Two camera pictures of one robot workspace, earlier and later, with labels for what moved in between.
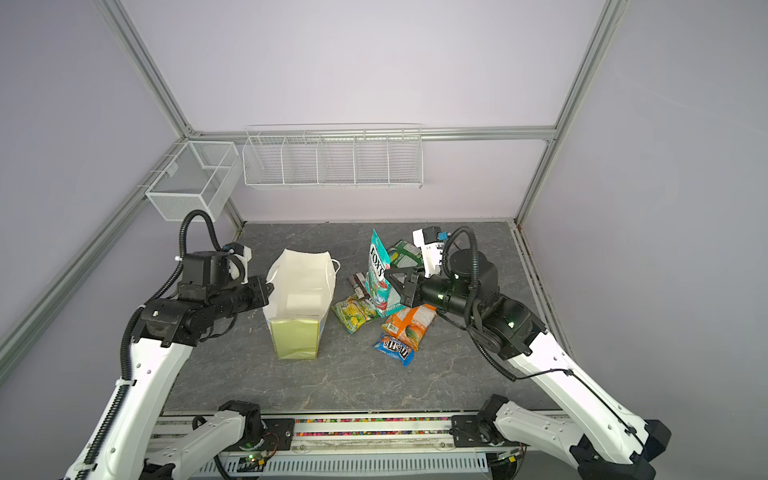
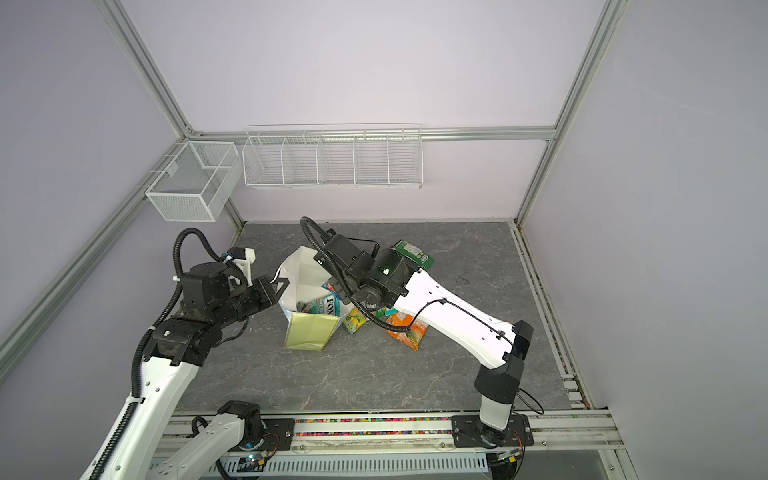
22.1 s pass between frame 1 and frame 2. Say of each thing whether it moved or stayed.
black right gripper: moved
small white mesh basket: stayed
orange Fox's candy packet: stayed
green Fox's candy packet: stayed
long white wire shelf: stayed
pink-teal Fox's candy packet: moved
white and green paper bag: moved
